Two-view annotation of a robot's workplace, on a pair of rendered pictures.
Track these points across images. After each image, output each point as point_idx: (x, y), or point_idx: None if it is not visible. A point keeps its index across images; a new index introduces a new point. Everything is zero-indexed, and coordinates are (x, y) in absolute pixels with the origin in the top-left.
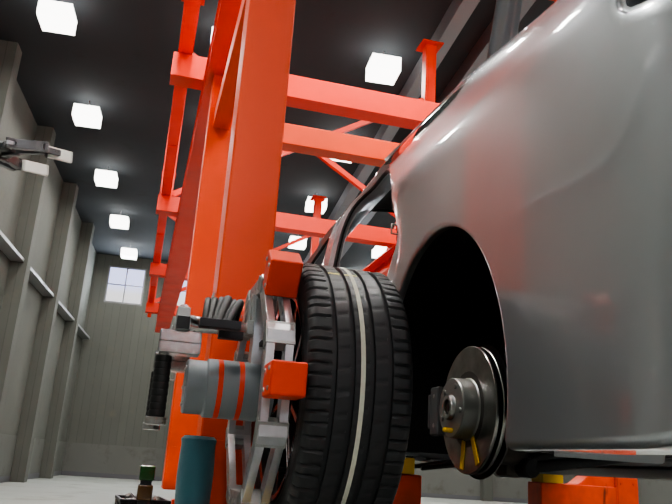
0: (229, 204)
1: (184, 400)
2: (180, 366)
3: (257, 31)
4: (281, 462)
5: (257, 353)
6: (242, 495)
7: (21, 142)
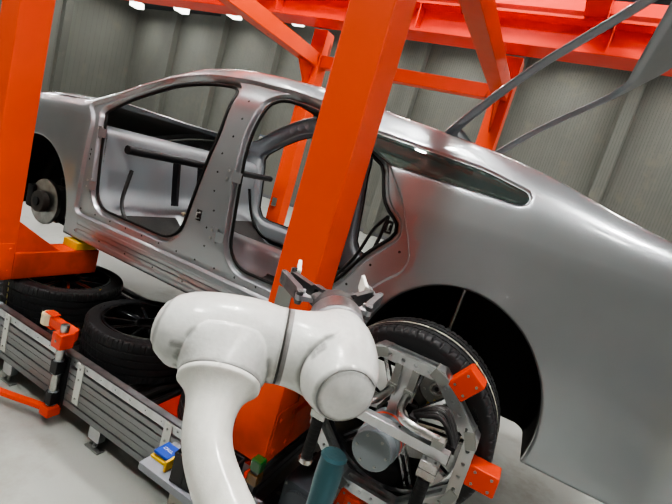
0: (333, 222)
1: (382, 470)
2: None
3: (393, 29)
4: None
5: None
6: None
7: (373, 306)
